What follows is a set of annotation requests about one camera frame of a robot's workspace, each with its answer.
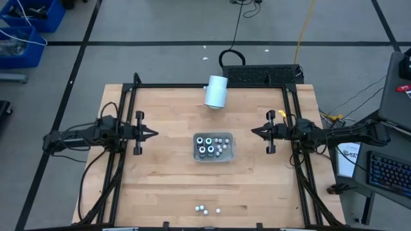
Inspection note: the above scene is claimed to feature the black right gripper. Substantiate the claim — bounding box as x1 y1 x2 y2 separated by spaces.
250 110 289 155

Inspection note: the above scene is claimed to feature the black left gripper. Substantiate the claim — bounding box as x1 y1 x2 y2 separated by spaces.
125 110 159 156

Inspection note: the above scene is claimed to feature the grey plastic bin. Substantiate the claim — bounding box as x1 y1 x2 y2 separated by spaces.
192 132 234 163

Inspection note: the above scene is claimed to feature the black perforated control box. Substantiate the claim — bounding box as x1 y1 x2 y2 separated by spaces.
222 64 305 87

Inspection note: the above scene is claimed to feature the white paper sheet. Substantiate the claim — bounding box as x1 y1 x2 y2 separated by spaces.
336 142 361 178

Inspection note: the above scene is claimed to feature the black floor clamp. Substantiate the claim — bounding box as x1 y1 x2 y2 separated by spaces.
326 183 353 196

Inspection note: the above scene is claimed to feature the grey side tabletop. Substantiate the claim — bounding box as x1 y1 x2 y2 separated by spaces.
378 51 411 132

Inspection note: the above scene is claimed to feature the blue storage bin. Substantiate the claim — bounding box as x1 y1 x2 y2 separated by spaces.
0 0 67 33
0 26 46 70

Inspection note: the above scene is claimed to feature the black floor object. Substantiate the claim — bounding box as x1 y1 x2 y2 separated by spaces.
0 100 13 129

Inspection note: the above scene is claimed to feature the grey metal bar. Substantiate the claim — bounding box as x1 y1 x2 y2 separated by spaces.
0 73 27 84

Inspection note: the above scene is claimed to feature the black desk object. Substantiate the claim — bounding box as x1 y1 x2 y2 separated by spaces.
399 47 411 81

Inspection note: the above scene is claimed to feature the black aluminium frame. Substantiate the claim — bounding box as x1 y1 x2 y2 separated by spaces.
73 72 346 231

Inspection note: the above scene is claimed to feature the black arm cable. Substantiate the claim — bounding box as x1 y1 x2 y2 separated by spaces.
78 146 109 222

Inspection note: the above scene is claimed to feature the black floor cable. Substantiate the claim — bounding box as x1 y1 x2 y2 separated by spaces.
218 0 247 69

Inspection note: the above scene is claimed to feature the yellow cable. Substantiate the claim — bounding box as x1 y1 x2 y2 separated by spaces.
293 0 317 64

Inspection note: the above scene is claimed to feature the black cable coil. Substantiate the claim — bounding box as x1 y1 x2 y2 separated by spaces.
229 0 263 19

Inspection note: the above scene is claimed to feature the white cable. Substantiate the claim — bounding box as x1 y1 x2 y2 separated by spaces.
0 0 48 46

